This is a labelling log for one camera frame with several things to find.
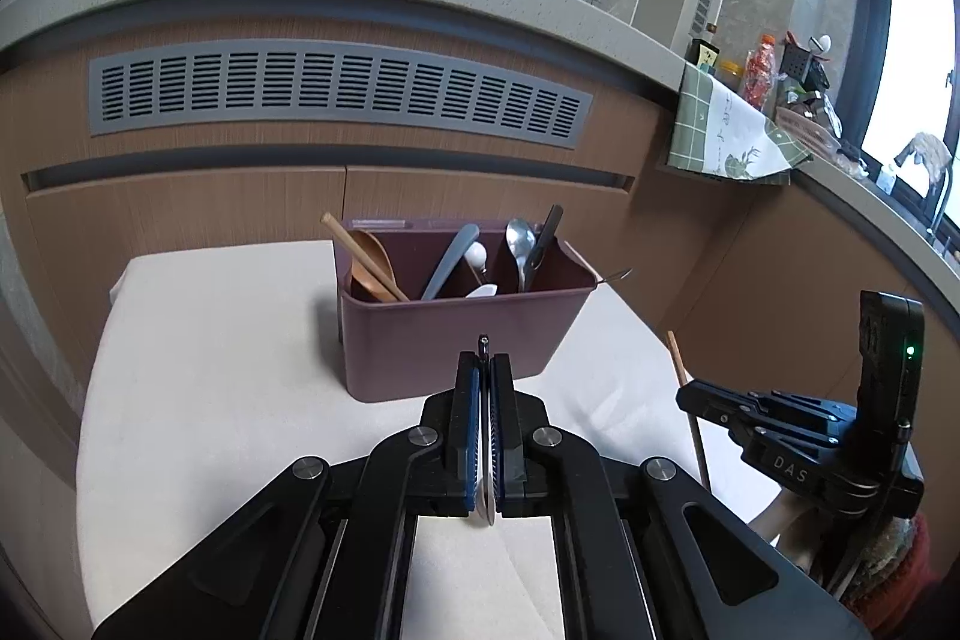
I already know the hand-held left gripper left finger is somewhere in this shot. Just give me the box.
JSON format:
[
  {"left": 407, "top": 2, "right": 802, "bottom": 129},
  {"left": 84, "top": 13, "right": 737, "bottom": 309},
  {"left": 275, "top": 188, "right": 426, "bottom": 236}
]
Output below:
[{"left": 90, "top": 351, "right": 485, "bottom": 640}]

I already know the pink basket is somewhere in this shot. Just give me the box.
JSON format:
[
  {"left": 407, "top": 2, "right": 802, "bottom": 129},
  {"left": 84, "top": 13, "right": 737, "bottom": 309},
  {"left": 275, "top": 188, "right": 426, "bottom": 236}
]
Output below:
[{"left": 772, "top": 104, "right": 848, "bottom": 157}]

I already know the wooden chopstick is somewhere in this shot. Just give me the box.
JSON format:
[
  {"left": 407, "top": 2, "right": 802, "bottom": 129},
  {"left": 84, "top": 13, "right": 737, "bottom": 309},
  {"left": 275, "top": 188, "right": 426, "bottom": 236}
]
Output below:
[
  {"left": 666, "top": 330, "right": 713, "bottom": 492},
  {"left": 321, "top": 212, "right": 411, "bottom": 304}
]

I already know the white table cover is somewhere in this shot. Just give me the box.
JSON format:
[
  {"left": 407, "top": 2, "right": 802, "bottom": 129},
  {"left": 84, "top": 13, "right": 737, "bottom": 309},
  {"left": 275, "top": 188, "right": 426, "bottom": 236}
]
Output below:
[{"left": 75, "top": 239, "right": 788, "bottom": 640}]

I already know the window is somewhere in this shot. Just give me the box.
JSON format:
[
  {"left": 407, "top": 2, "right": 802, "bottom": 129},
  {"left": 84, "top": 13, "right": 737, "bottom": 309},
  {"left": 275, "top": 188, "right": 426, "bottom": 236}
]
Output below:
[{"left": 859, "top": 0, "right": 960, "bottom": 221}]

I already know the brown rag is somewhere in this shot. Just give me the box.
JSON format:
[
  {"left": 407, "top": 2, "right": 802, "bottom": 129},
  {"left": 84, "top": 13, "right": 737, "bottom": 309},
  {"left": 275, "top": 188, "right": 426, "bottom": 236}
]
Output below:
[{"left": 896, "top": 134, "right": 953, "bottom": 184}]

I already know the green checked white cloth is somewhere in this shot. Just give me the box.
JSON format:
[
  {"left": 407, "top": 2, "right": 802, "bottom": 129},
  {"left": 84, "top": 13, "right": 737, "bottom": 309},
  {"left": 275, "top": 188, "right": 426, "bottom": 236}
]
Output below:
[{"left": 664, "top": 62, "right": 815, "bottom": 185}]

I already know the person's right hand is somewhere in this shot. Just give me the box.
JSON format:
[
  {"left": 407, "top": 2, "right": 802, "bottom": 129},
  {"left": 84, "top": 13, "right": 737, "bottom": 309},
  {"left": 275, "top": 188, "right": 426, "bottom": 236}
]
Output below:
[{"left": 750, "top": 496, "right": 833, "bottom": 570}]

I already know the wooden cabinet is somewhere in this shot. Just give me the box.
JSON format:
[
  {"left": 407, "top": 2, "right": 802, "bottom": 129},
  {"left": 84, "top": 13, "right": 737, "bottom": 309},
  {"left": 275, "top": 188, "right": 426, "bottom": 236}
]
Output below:
[{"left": 0, "top": 10, "right": 960, "bottom": 536}]

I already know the black countertop rack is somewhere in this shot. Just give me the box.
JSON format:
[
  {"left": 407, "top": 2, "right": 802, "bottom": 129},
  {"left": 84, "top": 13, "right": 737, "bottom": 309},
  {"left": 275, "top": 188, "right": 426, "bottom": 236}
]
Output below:
[{"left": 780, "top": 31, "right": 833, "bottom": 94}]

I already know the bottle with red contents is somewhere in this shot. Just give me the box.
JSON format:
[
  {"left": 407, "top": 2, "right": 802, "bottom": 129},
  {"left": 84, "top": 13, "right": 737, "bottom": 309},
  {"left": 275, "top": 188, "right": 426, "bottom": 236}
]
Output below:
[{"left": 739, "top": 35, "right": 777, "bottom": 112}]

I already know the black-handled metal utensil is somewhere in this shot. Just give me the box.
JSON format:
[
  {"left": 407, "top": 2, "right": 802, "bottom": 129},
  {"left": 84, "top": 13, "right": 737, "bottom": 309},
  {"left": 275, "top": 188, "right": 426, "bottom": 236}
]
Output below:
[{"left": 523, "top": 203, "right": 565, "bottom": 292}]

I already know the sink faucet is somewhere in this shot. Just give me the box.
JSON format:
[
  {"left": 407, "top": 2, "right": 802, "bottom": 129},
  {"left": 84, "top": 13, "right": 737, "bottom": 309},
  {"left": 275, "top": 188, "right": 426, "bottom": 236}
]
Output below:
[{"left": 926, "top": 160, "right": 960, "bottom": 255}]

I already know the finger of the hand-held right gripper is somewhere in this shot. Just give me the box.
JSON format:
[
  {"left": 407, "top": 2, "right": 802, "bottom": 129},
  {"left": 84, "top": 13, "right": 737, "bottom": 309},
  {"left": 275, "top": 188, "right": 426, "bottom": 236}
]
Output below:
[
  {"left": 720, "top": 419, "right": 833, "bottom": 450},
  {"left": 677, "top": 381, "right": 856, "bottom": 427}
]

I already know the maroon plastic utensil holder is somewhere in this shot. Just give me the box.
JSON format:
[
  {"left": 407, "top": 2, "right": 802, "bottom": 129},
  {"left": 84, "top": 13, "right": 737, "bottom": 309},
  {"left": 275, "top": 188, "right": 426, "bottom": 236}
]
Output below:
[{"left": 335, "top": 218, "right": 601, "bottom": 402}]

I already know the long grey vent grille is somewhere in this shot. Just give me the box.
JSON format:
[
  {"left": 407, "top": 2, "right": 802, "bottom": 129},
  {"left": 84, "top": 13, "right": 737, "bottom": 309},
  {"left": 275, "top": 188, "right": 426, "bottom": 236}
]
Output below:
[{"left": 88, "top": 40, "right": 593, "bottom": 152}]

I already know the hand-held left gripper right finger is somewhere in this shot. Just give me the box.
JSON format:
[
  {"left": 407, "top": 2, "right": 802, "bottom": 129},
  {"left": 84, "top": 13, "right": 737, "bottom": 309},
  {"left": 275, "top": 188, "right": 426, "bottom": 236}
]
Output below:
[{"left": 491, "top": 353, "right": 871, "bottom": 640}]

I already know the grey-blue spoon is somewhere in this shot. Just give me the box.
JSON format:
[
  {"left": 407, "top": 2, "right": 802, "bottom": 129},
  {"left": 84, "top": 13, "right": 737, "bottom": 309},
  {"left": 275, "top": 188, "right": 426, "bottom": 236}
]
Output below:
[{"left": 420, "top": 224, "right": 481, "bottom": 302}]

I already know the black-handled metal spoon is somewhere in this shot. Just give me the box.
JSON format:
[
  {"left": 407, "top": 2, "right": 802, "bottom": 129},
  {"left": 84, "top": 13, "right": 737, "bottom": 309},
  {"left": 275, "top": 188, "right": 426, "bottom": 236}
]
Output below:
[{"left": 471, "top": 332, "right": 502, "bottom": 528}]

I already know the wooden spoon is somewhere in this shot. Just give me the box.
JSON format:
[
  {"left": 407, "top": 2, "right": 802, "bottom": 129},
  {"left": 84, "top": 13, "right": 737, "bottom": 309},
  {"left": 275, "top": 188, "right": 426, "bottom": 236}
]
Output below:
[{"left": 349, "top": 229, "right": 400, "bottom": 304}]

